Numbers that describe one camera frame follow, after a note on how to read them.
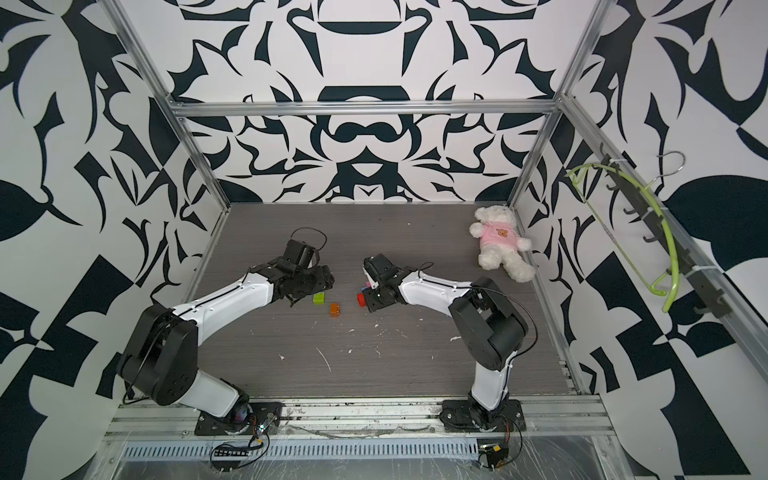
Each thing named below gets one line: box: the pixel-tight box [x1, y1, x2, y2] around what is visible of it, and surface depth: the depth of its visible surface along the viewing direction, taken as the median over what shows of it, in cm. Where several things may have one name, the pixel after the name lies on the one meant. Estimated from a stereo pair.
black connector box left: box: [212, 461, 241, 472], surface depth 70 cm
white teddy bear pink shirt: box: [469, 205, 536, 283], surface depth 103 cm
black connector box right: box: [486, 444, 509, 469], surface depth 73 cm
